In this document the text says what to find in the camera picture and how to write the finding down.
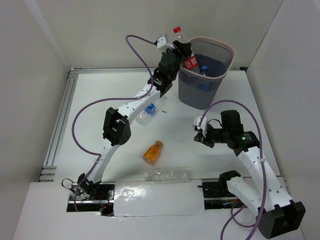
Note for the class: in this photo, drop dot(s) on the clear bottle red cap label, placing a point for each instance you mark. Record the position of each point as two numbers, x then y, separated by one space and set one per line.
182 43

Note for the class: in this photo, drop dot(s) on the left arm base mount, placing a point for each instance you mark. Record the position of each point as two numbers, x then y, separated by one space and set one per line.
100 199

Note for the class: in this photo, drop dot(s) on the clear crushed unlabelled bottle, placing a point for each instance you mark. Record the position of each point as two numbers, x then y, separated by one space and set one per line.
170 175

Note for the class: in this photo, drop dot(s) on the grey mesh waste bin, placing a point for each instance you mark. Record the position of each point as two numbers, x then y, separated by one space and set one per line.
218 57

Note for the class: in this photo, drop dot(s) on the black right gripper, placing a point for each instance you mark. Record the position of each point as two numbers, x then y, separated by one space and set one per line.
199 137

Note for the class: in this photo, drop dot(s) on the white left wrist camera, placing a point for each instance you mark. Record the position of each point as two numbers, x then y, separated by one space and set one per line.
163 44

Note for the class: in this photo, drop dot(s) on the white taped cover sheet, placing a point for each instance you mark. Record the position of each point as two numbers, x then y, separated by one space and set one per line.
146 199

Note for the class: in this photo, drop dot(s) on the clear bottle blue cap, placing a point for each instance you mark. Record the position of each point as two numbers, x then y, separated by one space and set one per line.
204 84

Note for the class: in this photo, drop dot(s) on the clear bottle blue Aqua label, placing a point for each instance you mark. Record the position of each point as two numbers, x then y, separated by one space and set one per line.
149 112

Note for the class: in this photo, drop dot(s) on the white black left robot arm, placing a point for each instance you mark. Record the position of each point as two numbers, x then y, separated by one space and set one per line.
117 121

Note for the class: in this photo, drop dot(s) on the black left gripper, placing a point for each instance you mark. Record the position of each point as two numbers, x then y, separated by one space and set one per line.
182 49

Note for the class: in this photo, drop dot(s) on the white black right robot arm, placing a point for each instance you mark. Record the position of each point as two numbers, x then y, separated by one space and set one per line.
273 207

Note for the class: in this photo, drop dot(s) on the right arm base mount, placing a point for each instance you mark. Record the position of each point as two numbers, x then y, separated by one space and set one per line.
216 194

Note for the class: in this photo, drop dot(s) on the small orange juice bottle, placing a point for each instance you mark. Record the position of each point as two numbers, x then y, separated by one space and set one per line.
152 155

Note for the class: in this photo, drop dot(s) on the aluminium frame rail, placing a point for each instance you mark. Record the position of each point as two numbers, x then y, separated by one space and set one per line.
51 159

